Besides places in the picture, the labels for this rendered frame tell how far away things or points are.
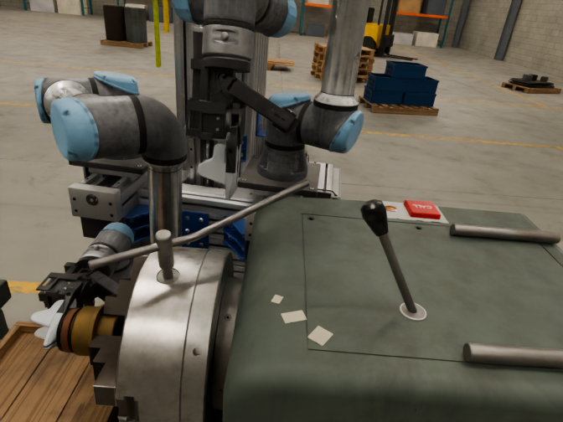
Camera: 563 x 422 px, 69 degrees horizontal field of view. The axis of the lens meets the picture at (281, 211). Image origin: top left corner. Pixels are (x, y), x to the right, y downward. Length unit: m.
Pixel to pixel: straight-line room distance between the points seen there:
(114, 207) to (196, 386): 0.70
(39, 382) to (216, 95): 0.69
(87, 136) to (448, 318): 0.66
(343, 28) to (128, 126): 0.53
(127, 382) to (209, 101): 0.42
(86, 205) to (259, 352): 0.85
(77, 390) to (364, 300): 0.63
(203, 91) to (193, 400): 0.44
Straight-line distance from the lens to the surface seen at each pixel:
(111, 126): 0.82
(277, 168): 1.15
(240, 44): 0.63
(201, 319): 0.61
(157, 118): 0.85
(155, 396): 0.64
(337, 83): 1.05
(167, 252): 0.60
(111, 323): 0.77
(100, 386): 0.69
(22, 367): 1.07
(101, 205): 1.23
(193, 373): 0.62
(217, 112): 0.62
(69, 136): 0.82
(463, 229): 0.83
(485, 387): 0.55
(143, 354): 0.63
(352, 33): 1.04
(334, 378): 0.50
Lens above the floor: 1.62
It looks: 28 degrees down
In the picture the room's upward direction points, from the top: 5 degrees clockwise
